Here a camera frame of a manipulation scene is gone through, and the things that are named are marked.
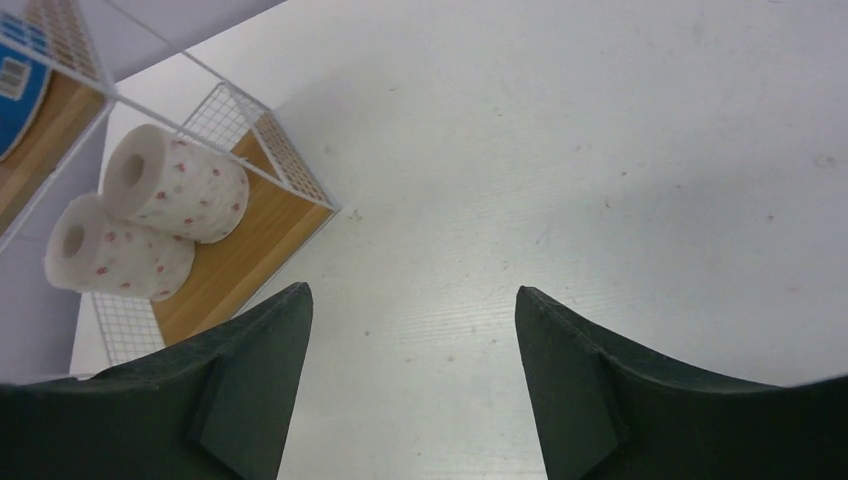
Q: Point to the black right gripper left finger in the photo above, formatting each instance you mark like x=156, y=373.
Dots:
x=216, y=405

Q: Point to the white red-dotted toilet roll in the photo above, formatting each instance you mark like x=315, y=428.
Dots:
x=158, y=179
x=90, y=251

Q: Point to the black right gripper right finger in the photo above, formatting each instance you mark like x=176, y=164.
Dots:
x=607, y=407

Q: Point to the white wire wooden shelf rack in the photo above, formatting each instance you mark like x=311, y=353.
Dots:
x=83, y=116

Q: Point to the blue toilet roll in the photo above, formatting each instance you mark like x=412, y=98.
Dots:
x=24, y=79

